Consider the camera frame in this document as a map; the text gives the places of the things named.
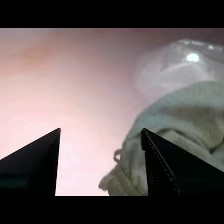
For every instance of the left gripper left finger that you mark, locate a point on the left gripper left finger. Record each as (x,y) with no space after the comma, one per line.
(36,170)

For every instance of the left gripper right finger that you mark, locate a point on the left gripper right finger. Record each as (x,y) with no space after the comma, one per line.
(186,176)

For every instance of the grey garment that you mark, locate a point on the grey garment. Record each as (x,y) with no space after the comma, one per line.
(186,110)

